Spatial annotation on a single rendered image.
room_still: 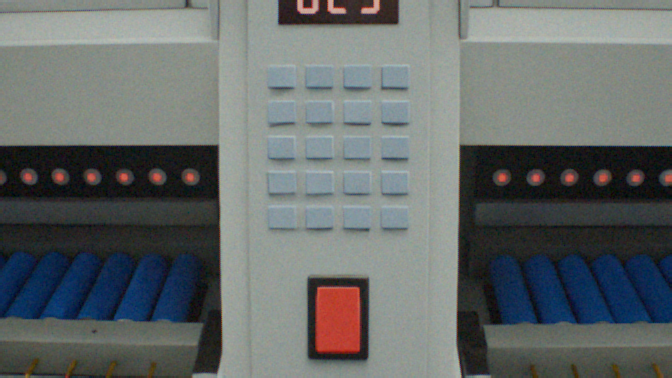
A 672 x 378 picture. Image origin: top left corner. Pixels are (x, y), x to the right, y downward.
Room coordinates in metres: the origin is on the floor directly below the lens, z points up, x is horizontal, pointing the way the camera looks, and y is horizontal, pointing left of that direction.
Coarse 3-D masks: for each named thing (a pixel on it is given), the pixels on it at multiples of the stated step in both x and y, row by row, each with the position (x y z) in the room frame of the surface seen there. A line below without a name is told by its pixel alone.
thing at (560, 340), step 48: (480, 192) 0.46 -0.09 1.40; (528, 192) 0.46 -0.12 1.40; (576, 192) 0.46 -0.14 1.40; (624, 192) 0.46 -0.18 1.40; (480, 240) 0.45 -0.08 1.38; (528, 240) 0.45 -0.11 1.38; (576, 240) 0.45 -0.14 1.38; (624, 240) 0.45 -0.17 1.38; (480, 288) 0.45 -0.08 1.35; (528, 288) 0.44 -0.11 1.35; (576, 288) 0.41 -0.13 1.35; (624, 288) 0.41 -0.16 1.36; (480, 336) 0.36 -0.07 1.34; (528, 336) 0.37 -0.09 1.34; (576, 336) 0.37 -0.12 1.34; (624, 336) 0.36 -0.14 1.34
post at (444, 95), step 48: (240, 0) 0.30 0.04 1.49; (432, 0) 0.30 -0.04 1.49; (240, 48) 0.30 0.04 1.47; (432, 48) 0.30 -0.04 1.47; (240, 96) 0.30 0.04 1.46; (432, 96) 0.30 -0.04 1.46; (240, 144) 0.30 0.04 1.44; (432, 144) 0.30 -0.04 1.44; (240, 192) 0.30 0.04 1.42; (432, 192) 0.30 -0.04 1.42; (240, 240) 0.30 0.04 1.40; (432, 240) 0.30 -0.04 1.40; (240, 288) 0.30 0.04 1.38; (432, 288) 0.30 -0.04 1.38; (240, 336) 0.30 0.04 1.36; (432, 336) 0.30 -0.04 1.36
